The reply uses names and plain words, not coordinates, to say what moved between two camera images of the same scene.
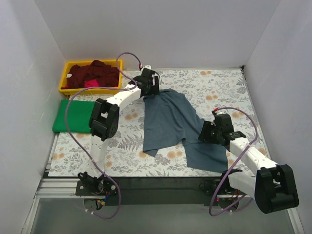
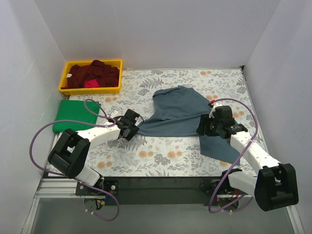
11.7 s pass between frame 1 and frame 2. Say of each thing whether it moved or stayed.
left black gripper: moved
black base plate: stayed
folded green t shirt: stayed
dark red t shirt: stayed
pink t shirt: stayed
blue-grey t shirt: moved
